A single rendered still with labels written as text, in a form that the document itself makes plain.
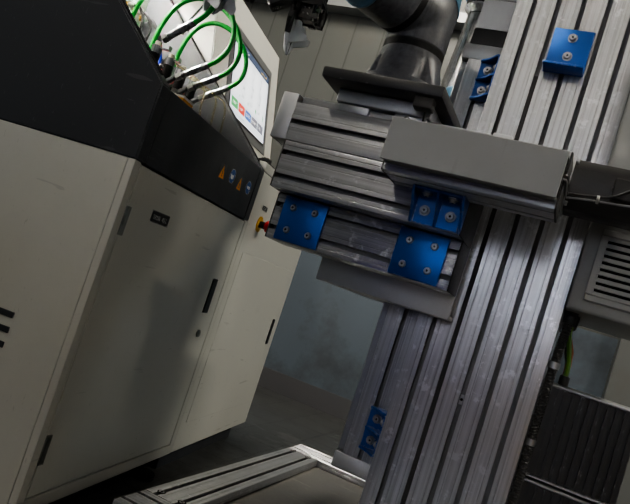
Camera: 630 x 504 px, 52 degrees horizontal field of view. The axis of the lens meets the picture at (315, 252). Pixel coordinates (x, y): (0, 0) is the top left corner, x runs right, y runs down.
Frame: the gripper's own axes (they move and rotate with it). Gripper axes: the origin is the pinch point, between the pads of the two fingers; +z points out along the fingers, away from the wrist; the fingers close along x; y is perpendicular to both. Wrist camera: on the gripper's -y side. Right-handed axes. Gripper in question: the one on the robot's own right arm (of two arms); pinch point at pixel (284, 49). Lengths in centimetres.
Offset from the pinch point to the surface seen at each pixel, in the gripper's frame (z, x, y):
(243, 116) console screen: 7, 55, -29
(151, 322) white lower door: 78, -17, -3
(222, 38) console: -9.7, 29.5, -33.9
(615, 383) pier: 56, 179, 143
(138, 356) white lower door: 86, -18, -3
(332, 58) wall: -87, 229, -60
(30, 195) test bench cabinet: 59, -47, -22
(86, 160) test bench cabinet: 48, -47, -13
